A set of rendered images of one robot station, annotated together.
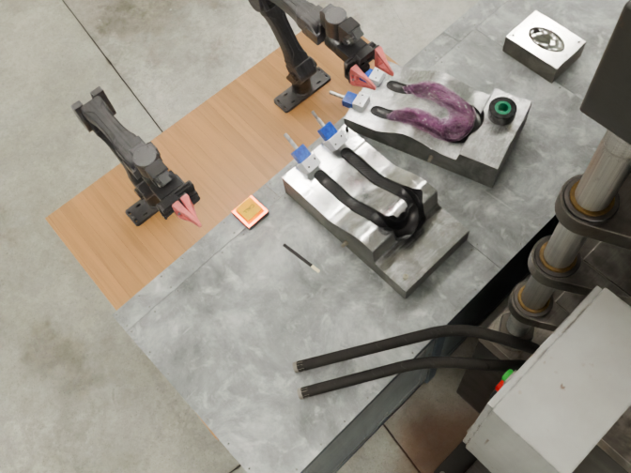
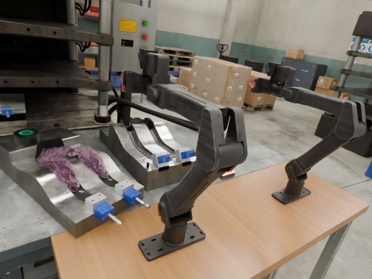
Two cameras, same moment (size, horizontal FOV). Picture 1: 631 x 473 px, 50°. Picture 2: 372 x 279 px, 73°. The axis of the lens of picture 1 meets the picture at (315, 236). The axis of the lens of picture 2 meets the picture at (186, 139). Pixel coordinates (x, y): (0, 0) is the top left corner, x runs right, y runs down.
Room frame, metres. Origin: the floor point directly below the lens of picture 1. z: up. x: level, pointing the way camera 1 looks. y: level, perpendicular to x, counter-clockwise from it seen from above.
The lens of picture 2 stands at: (1.98, -0.14, 1.37)
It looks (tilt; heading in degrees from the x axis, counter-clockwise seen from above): 23 degrees down; 173
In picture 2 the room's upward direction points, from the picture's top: 9 degrees clockwise
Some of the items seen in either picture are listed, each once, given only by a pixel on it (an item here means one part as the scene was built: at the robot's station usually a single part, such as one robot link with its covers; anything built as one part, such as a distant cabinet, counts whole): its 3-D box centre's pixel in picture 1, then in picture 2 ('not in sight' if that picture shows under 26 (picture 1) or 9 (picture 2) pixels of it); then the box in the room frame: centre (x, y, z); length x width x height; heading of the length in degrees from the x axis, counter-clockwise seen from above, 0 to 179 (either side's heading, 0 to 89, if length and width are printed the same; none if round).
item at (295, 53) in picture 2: not in sight; (295, 53); (-5.61, 3.63, 1.26); 0.42 x 0.33 x 0.29; 25
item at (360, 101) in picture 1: (347, 99); (134, 197); (1.30, -0.19, 0.86); 0.13 x 0.05 x 0.05; 50
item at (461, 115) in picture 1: (434, 108); (70, 159); (1.17, -0.43, 0.90); 0.26 x 0.18 x 0.08; 50
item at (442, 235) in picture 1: (373, 204); (146, 143); (0.91, -0.18, 0.87); 0.50 x 0.26 x 0.14; 33
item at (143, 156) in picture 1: (145, 159); (287, 82); (0.96, 0.37, 1.24); 0.12 x 0.09 x 0.12; 30
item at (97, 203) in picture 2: (363, 74); (106, 212); (1.38, -0.26, 0.86); 0.13 x 0.05 x 0.05; 50
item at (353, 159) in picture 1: (371, 190); (146, 135); (0.93, -0.18, 0.92); 0.35 x 0.16 x 0.09; 33
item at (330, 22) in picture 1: (330, 22); (159, 77); (1.27, -0.15, 1.24); 0.12 x 0.09 x 0.12; 30
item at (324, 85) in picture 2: not in sight; (330, 94); (-4.37, 4.32, 0.42); 0.86 x 0.33 x 0.83; 25
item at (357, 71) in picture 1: (366, 74); not in sight; (1.11, -0.22, 1.19); 0.09 x 0.07 x 0.07; 30
